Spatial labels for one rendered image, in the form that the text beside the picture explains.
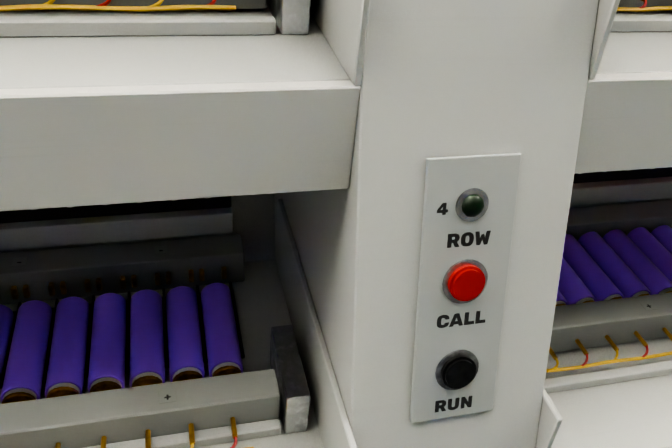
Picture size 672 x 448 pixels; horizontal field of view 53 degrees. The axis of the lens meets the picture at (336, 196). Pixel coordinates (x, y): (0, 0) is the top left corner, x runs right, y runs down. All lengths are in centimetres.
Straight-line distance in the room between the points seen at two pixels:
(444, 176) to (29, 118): 15
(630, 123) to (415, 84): 10
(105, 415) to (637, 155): 27
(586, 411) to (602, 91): 19
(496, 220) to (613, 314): 18
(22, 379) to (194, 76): 20
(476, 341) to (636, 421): 14
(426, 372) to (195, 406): 12
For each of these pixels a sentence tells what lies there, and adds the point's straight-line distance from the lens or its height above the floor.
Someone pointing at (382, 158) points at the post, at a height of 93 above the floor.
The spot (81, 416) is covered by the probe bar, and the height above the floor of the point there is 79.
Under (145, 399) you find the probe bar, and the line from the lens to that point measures 35.
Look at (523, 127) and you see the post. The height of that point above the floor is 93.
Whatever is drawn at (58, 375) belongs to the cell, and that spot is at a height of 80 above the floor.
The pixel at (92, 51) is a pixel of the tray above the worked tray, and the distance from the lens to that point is 27.
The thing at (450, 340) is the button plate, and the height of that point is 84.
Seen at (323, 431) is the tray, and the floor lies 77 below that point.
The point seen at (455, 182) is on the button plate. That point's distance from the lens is 27.
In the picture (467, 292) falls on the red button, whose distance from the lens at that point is 28.
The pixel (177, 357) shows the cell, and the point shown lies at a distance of 37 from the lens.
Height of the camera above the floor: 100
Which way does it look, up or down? 19 degrees down
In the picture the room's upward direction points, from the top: 1 degrees clockwise
